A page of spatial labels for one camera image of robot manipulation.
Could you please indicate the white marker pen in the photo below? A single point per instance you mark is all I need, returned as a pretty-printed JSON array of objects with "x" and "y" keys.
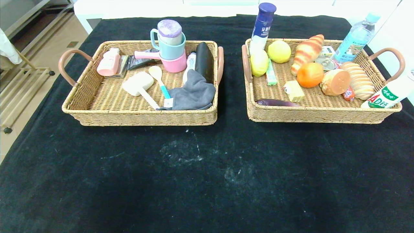
[{"x": 148, "y": 97}]

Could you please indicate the white soap bar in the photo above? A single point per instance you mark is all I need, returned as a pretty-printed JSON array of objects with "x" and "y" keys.
[{"x": 138, "y": 83}]

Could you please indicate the yellow butter block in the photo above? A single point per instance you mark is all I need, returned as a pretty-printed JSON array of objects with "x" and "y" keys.
[{"x": 294, "y": 91}]

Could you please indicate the orange mandarin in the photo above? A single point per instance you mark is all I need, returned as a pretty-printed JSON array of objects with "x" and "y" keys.
[{"x": 310, "y": 75}]

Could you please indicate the round brown bun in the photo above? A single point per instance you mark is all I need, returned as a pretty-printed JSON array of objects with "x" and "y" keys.
[{"x": 336, "y": 82}]

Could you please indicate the woven wicker basket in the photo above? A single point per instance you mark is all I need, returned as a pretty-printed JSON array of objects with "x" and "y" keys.
[
  {"x": 291, "y": 111},
  {"x": 113, "y": 106}
]

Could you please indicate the grey cloth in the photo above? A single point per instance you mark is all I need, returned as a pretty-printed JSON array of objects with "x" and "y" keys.
[{"x": 191, "y": 94}]

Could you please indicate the black oblong case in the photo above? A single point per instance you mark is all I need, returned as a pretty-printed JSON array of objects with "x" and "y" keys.
[{"x": 204, "y": 60}]

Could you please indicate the white tube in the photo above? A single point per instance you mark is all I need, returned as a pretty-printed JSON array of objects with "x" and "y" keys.
[{"x": 190, "y": 61}]

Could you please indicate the purple eggplant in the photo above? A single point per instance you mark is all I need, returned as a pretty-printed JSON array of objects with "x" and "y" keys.
[{"x": 278, "y": 103}]

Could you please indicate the oval yellow lemon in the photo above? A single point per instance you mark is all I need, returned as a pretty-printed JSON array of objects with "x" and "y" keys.
[{"x": 259, "y": 62}]

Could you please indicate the green gum pack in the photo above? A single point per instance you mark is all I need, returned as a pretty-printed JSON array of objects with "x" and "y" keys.
[{"x": 271, "y": 76}]

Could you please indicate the teal mug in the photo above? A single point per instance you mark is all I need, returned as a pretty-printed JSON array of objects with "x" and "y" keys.
[{"x": 169, "y": 50}]

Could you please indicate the black plastic pouch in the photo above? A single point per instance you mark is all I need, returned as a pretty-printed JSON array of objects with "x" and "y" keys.
[{"x": 139, "y": 62}]

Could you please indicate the purple trash bag roll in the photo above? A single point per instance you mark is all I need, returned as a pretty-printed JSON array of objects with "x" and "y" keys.
[{"x": 169, "y": 29}]

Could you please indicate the round yellow fruit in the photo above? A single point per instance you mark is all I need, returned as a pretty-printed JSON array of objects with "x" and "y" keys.
[{"x": 279, "y": 51}]

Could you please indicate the silver foil packet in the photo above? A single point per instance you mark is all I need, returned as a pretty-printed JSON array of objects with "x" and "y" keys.
[{"x": 121, "y": 66}]

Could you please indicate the white bottle with blue cap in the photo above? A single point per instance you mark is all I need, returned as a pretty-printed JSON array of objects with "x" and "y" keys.
[{"x": 262, "y": 29}]

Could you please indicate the pink plastic bottle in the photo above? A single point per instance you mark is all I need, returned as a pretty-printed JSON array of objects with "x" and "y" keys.
[{"x": 109, "y": 63}]

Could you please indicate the white table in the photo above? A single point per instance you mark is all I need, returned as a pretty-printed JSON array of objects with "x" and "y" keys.
[{"x": 161, "y": 8}]

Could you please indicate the striped croissant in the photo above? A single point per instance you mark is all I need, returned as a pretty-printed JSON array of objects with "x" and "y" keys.
[{"x": 307, "y": 50}]

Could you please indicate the tin can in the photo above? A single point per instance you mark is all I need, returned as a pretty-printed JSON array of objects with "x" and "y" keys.
[{"x": 327, "y": 62}]

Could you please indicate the small white green carton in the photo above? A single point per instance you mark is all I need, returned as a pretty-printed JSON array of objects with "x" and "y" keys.
[{"x": 329, "y": 51}]

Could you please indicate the red sausage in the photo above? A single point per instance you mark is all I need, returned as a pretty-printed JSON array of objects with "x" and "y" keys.
[{"x": 348, "y": 94}]

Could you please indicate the ridged long bread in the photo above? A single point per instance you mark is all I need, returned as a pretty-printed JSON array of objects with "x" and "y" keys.
[{"x": 360, "y": 80}]

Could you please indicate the clear water bottle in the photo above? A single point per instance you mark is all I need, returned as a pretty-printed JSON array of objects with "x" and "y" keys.
[{"x": 355, "y": 39}]

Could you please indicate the white green milk bottle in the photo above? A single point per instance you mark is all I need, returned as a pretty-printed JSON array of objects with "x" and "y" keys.
[{"x": 389, "y": 94}]

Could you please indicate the white cloth object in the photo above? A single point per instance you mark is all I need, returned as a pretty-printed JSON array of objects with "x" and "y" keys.
[{"x": 8, "y": 48}]

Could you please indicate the grey metal shelf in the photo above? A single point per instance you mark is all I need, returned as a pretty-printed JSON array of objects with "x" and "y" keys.
[{"x": 19, "y": 13}]

